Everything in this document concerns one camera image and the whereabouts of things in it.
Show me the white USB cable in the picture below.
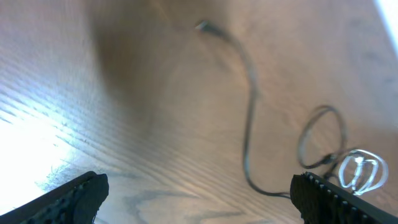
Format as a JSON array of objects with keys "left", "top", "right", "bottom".
[{"left": 338, "top": 149, "right": 389, "bottom": 196}]

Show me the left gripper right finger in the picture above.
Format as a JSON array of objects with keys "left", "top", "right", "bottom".
[{"left": 290, "top": 172, "right": 397, "bottom": 224}]

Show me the black USB cable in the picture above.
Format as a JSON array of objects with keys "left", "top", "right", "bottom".
[
  {"left": 195, "top": 20, "right": 292, "bottom": 198},
  {"left": 297, "top": 105, "right": 358, "bottom": 184}
]

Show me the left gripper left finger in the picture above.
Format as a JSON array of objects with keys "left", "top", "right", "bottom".
[{"left": 1, "top": 171, "right": 109, "bottom": 224}]

